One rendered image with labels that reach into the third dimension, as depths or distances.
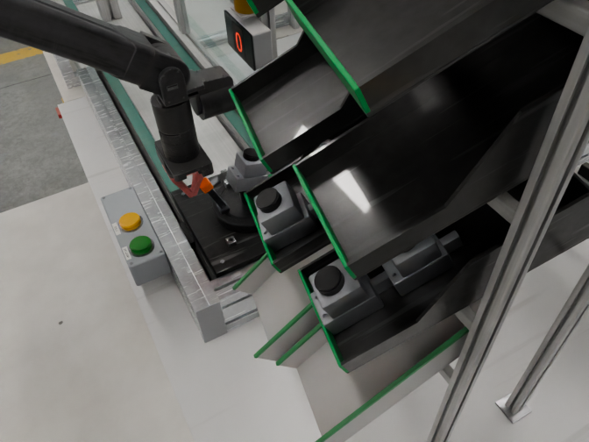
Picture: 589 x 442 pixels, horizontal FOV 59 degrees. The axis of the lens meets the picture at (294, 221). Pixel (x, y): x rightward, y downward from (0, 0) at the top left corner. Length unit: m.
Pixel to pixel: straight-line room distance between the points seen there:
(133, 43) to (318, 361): 0.49
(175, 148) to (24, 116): 2.55
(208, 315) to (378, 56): 0.65
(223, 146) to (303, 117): 0.73
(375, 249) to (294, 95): 0.23
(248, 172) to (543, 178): 0.62
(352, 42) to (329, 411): 0.51
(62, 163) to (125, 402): 2.07
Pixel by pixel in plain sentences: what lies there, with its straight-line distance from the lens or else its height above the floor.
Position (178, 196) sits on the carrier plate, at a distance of 1.08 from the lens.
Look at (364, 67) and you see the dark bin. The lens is 0.35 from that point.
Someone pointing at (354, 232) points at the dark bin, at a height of 1.36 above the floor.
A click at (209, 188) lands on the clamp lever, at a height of 1.06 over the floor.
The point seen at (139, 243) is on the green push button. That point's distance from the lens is 1.01.
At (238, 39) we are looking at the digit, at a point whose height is 1.21.
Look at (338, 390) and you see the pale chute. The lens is 0.74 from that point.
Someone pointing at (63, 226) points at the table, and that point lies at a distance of 1.26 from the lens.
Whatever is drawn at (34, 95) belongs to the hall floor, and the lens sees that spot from 3.53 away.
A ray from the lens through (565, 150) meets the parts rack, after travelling 0.39.
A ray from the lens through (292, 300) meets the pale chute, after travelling 0.80.
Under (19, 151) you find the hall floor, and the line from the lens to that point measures 3.11.
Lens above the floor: 1.69
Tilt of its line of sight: 47 degrees down
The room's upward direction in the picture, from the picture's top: 3 degrees counter-clockwise
